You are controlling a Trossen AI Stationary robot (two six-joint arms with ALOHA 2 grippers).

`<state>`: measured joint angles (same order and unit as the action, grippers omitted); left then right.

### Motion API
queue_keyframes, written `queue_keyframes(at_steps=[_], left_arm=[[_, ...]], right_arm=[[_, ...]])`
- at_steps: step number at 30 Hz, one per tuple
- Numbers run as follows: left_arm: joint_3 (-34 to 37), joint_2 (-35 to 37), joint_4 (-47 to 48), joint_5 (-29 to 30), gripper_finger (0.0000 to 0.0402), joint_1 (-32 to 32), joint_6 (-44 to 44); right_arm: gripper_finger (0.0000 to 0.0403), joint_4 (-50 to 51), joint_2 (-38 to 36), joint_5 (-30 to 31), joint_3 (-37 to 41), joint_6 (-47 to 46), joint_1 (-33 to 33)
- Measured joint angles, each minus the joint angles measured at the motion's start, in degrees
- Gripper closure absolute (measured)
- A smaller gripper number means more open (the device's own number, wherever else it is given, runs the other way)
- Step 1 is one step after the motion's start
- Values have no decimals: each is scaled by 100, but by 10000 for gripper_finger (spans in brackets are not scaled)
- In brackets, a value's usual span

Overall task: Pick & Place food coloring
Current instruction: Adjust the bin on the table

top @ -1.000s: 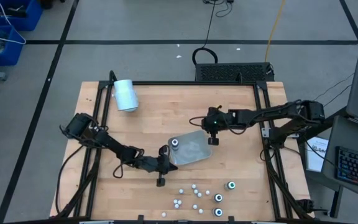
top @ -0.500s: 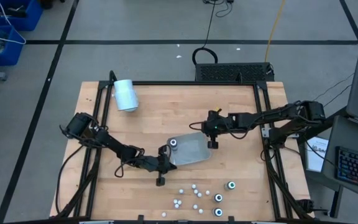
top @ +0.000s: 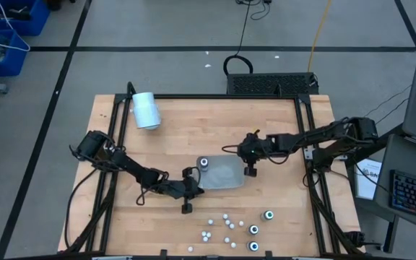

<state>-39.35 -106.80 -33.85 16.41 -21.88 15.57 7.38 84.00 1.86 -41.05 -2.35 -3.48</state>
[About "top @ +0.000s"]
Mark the large blue-capped dye bottle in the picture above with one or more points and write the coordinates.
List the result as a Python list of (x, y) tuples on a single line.
[(253, 246)]

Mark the white spotlight lamp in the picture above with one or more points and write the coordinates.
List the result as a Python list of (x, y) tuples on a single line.
[(146, 112)]

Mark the black edge clamp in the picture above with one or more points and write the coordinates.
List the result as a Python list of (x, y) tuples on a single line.
[(268, 254), (163, 253)]

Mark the small Red Sunset dye bottle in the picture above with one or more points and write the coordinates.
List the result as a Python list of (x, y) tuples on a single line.
[(205, 239)]

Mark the small dark brown dye bottle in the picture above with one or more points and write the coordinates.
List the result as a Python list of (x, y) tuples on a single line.
[(203, 233)]

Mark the small dark teal dye bottle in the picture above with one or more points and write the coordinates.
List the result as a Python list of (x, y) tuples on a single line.
[(232, 226)]

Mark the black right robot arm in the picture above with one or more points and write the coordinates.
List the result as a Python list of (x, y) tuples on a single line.
[(316, 139)]

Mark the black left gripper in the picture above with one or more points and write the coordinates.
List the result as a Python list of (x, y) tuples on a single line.
[(186, 189)]

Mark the white plastic bin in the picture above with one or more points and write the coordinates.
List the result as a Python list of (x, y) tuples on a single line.
[(226, 173)]

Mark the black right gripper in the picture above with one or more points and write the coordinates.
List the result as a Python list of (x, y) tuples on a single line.
[(258, 148)]

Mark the large green-capped dye bottle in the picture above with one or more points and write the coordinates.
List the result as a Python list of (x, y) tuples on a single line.
[(267, 215)]

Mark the black vented computer case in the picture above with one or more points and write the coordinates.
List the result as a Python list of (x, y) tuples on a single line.
[(273, 83)]

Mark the backlit black keyboard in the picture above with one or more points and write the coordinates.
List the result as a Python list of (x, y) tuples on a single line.
[(415, 195)]

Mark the large black-capped dye bottle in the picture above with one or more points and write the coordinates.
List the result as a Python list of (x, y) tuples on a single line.
[(253, 229)]

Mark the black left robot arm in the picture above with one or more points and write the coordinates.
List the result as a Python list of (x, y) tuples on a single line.
[(132, 168)]

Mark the white paper sheet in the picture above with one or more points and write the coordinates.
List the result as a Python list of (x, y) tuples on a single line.
[(367, 180)]

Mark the black corner clamp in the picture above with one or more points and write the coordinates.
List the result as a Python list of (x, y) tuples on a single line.
[(131, 88)]

